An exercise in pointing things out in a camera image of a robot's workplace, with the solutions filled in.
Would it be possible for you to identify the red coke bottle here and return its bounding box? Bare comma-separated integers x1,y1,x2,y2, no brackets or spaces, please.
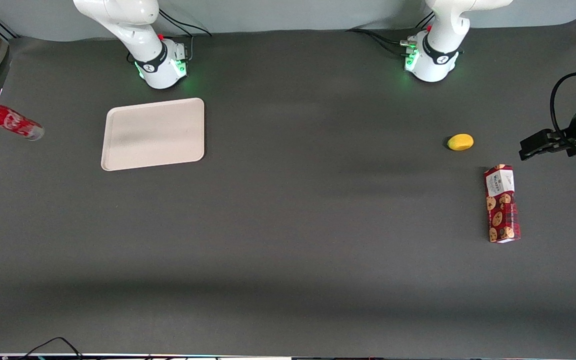
0,101,45,142

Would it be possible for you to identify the beige plastic tray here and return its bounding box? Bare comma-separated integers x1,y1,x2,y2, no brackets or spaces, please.
100,97,206,172

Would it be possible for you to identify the red cookie box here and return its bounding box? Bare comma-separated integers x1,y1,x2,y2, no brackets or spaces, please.
483,164,522,244

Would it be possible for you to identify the yellow lemon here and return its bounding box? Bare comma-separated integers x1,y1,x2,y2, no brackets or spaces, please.
447,133,475,152

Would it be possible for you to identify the black left arm base cable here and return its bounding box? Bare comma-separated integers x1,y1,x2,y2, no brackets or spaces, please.
345,10,437,57

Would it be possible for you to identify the black arm base cable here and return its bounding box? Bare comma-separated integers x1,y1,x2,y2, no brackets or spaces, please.
127,7,213,64
345,10,437,57

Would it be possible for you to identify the black right arm base cable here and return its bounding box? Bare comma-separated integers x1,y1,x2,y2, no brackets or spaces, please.
127,7,213,64

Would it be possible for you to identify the black cable at table edge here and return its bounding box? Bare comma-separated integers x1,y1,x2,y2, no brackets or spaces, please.
20,337,85,360

